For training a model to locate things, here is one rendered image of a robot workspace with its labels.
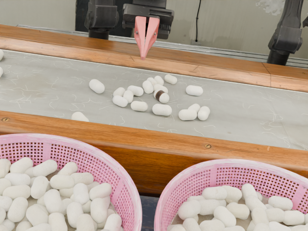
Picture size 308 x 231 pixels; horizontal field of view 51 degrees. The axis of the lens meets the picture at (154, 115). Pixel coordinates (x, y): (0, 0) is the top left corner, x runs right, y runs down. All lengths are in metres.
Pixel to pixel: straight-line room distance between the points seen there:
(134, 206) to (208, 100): 0.37
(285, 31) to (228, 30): 1.71
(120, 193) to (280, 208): 0.21
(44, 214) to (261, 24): 2.64
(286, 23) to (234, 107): 0.50
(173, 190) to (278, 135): 0.29
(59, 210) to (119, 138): 0.14
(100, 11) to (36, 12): 1.79
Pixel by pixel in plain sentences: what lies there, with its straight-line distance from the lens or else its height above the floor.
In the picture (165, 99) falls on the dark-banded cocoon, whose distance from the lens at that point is 0.64.
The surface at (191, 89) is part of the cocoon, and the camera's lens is 0.69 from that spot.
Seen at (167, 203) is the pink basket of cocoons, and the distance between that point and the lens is 0.41.
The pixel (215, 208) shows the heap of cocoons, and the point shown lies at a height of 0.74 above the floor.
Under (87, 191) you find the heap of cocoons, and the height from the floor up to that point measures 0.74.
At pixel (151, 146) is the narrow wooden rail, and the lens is 0.47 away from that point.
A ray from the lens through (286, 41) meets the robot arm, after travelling 1.13.
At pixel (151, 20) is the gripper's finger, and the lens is 0.66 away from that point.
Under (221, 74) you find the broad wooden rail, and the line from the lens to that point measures 0.82.
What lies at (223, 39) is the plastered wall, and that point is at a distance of 2.83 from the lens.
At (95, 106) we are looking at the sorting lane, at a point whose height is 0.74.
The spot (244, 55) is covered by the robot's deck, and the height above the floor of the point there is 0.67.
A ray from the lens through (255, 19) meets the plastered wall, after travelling 2.86.
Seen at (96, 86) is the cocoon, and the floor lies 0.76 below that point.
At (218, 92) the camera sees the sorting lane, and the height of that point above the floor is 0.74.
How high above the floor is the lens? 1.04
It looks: 30 degrees down
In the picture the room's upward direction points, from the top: 10 degrees clockwise
